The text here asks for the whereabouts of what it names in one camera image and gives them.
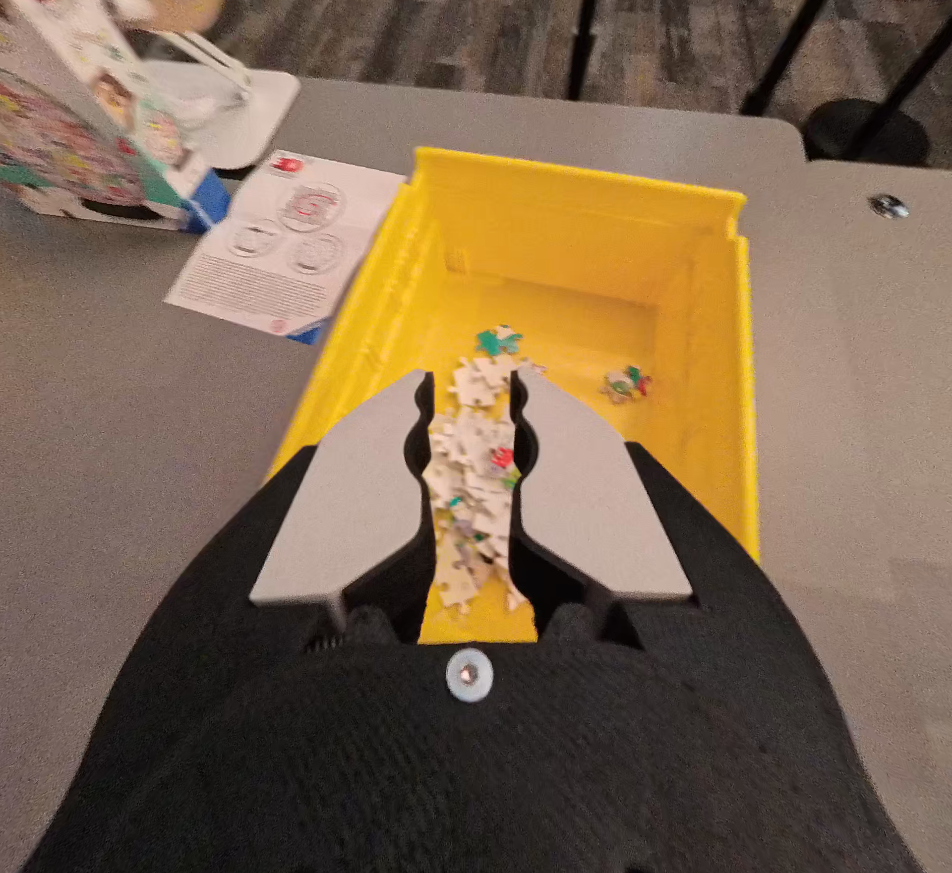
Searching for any white instruction leaflet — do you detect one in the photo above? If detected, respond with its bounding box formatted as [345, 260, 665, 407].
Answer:
[162, 148, 410, 346]

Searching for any colourful puzzle box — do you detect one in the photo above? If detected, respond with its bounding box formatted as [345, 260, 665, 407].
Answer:
[0, 0, 233, 234]

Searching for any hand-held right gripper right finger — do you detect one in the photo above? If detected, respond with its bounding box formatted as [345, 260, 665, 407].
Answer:
[509, 366, 694, 604]

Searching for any black stand pole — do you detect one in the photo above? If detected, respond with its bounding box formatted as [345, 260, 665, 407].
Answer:
[742, 0, 873, 117]
[846, 16, 952, 154]
[567, 0, 612, 102]

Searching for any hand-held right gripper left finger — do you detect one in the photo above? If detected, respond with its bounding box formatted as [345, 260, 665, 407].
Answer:
[249, 369, 436, 608]

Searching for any black round stand base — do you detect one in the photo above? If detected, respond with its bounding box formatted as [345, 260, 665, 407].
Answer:
[805, 98, 932, 169]

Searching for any red green puzzle piece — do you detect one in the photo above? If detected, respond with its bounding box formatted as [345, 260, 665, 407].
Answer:
[599, 364, 655, 406]

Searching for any white board stand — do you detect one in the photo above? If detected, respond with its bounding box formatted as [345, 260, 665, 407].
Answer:
[140, 31, 302, 171]

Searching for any yellow plastic bin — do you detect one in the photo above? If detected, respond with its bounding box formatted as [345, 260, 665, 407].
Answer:
[265, 146, 763, 648]

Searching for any pile of puzzle pieces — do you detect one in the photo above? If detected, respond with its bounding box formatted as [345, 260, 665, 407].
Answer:
[418, 354, 549, 615]

